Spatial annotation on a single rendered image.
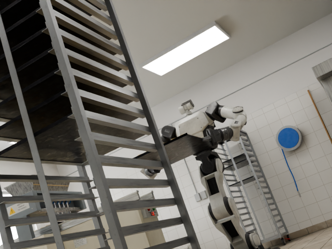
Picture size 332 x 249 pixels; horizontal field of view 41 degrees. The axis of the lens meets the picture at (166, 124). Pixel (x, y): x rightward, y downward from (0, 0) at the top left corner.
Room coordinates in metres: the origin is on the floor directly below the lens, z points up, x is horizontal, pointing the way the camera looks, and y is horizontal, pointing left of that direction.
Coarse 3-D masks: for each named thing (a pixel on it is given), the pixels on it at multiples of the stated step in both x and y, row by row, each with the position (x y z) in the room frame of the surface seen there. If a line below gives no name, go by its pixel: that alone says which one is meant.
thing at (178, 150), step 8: (184, 136) 2.58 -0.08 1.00; (192, 136) 2.65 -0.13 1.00; (168, 144) 2.63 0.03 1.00; (176, 144) 2.70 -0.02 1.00; (184, 144) 2.78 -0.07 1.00; (192, 144) 2.86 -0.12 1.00; (200, 144) 2.95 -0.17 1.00; (208, 144) 3.05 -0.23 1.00; (152, 152) 2.68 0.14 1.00; (168, 152) 2.84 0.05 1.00; (176, 152) 2.93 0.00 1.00; (184, 152) 3.02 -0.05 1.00; (192, 152) 3.11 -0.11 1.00; (152, 160) 2.89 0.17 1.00; (160, 160) 2.98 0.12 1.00; (176, 160) 3.19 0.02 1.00
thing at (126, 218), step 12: (120, 216) 3.30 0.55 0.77; (132, 216) 3.27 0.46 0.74; (72, 228) 3.42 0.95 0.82; (84, 228) 3.39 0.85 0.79; (108, 228) 3.33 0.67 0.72; (72, 240) 3.42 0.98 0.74; (84, 240) 3.39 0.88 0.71; (96, 240) 3.37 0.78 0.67; (108, 240) 3.34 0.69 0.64; (132, 240) 3.29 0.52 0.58; (144, 240) 3.27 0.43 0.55; (156, 240) 3.40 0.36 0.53
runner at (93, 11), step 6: (72, 0) 1.76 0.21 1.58; (78, 0) 1.77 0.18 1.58; (84, 0) 1.83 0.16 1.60; (84, 6) 1.83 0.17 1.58; (90, 6) 1.87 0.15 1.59; (90, 12) 1.90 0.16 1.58; (96, 12) 1.92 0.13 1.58; (102, 12) 1.97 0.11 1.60; (102, 18) 1.99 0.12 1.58; (108, 18) 2.02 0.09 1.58; (108, 24) 2.06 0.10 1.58
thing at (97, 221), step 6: (78, 168) 2.20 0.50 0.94; (84, 168) 2.21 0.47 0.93; (84, 174) 2.19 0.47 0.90; (84, 186) 2.19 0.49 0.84; (90, 186) 2.21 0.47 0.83; (84, 192) 2.20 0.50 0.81; (90, 192) 2.20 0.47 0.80; (90, 204) 2.19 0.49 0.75; (90, 210) 2.20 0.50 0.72; (96, 222) 2.19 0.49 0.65; (96, 228) 2.20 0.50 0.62; (102, 240) 2.19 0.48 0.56; (102, 246) 2.19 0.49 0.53
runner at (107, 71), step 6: (66, 48) 1.55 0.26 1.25; (54, 54) 1.51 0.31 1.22; (72, 54) 1.58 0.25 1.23; (78, 54) 1.62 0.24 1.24; (72, 60) 1.61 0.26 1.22; (78, 60) 1.62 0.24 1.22; (84, 60) 1.66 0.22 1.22; (90, 60) 1.71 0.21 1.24; (84, 66) 1.69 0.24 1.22; (90, 66) 1.71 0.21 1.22; (96, 66) 1.74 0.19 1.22; (102, 66) 1.79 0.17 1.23; (102, 72) 1.81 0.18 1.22; (108, 72) 1.83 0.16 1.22; (114, 72) 1.88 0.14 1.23; (114, 78) 1.91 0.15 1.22; (120, 78) 1.94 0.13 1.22; (126, 78) 1.99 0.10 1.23; (132, 84) 2.06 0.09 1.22
